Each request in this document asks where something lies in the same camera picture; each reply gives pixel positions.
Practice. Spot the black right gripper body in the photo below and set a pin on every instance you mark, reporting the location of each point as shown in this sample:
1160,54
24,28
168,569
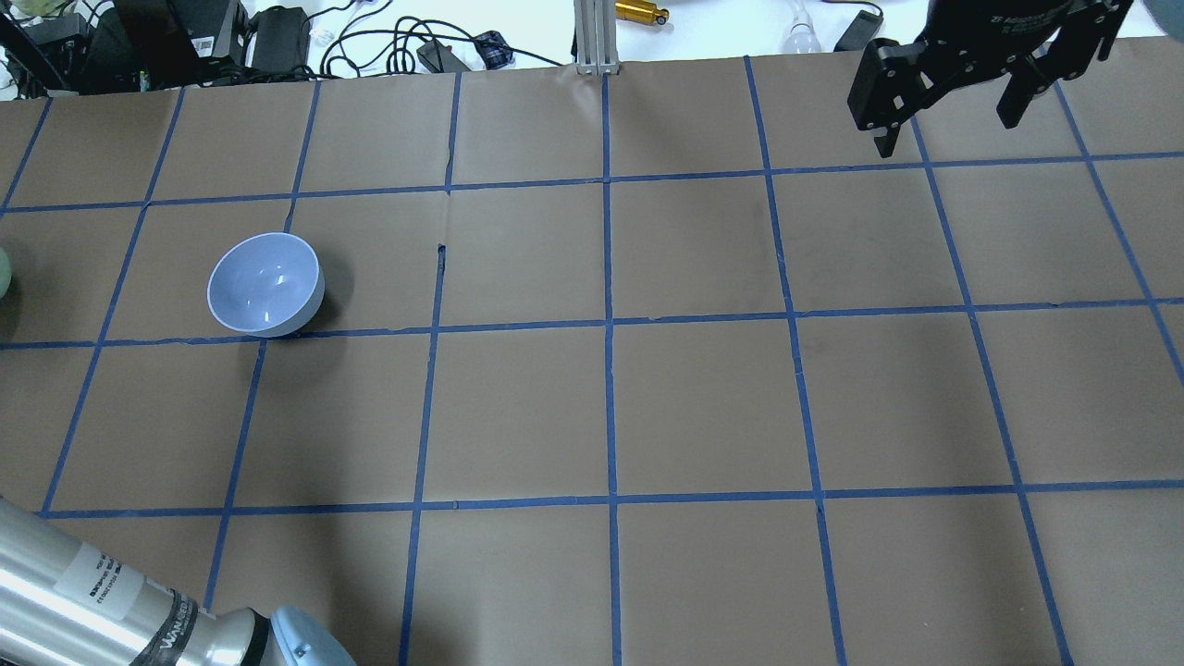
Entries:
990,23

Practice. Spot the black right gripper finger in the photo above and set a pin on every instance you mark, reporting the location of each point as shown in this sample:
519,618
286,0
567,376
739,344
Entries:
1085,31
893,81

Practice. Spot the green bowl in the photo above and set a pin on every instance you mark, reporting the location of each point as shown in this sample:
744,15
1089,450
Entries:
6,273

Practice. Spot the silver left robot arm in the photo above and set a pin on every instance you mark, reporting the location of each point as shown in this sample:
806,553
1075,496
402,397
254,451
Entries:
65,602

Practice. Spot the blue bowl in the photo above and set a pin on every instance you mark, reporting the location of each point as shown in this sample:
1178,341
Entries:
267,286

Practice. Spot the black flat device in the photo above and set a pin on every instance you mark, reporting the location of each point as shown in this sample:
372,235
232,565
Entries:
864,26

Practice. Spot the white light bulb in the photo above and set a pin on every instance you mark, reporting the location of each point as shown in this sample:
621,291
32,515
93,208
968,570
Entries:
800,36

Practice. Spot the gold cylindrical part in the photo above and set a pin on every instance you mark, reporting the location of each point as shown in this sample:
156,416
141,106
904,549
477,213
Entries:
642,12

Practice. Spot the black power adapter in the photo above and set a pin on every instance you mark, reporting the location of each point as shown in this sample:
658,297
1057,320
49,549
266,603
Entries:
436,57

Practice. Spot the black electronics box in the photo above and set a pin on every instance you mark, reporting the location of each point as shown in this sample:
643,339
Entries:
53,48

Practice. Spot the aluminium extrusion post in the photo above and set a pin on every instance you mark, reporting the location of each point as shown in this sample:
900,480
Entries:
595,35

